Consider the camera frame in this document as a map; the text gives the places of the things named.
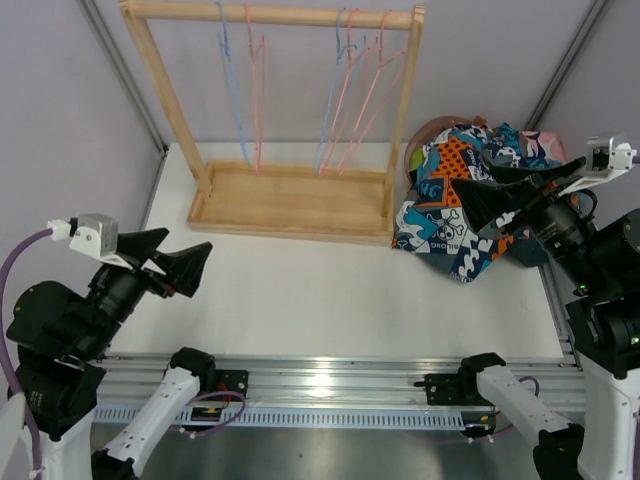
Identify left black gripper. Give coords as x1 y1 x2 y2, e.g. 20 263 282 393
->
76 225 213 354

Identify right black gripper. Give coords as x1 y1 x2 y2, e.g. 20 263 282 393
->
450 154 611 292

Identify pink shark print shorts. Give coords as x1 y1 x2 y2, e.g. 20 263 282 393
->
519 130 567 165

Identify colourful patterned shorts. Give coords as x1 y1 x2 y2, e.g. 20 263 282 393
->
392 123 560 283

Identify pink wire hanger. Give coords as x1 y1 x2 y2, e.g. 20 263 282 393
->
337 9 406 175
314 8 372 176
244 3 266 172

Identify light blue wire hanger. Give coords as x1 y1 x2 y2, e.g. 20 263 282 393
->
313 8 367 175

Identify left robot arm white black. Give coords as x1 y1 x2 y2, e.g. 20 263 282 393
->
1 228 217 479

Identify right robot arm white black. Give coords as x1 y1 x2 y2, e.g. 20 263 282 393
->
452 158 639 479

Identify brown translucent plastic basket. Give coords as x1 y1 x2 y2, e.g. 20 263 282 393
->
404 115 486 177

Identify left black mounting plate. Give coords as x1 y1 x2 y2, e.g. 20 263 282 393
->
214 369 250 403

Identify black mounting plate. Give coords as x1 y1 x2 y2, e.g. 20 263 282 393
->
214 369 250 403
413 373 469 406

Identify wooden clothes rack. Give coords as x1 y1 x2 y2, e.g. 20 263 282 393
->
119 1 426 247

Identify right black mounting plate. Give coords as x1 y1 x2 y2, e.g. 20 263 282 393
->
413 373 469 406

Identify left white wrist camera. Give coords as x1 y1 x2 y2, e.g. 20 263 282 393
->
47 213 133 270

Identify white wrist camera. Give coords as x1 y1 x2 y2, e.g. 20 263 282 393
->
560 133 639 196
47 213 133 270

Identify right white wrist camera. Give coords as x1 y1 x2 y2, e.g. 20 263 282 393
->
560 133 639 196

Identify grey slotted cable duct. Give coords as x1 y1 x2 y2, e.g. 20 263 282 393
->
87 405 469 431

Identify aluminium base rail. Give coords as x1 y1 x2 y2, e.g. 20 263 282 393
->
97 355 586 410

